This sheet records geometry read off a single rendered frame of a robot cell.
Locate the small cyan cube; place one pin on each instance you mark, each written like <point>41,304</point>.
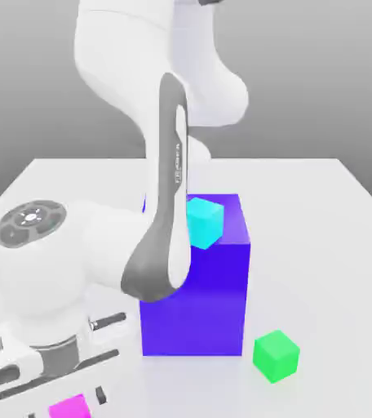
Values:
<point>204,222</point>

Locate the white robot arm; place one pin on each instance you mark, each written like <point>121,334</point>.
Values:
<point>114,98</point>

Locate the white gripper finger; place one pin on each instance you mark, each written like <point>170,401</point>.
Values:
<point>100,395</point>
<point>31,416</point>

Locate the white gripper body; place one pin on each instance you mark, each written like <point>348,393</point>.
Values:
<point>75,380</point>

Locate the large blue box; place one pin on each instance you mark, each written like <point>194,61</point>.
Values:
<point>205,310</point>

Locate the small green cube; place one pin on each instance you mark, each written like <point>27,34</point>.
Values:
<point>275,357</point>

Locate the small magenta cube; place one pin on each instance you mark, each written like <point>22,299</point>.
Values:
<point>70,408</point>

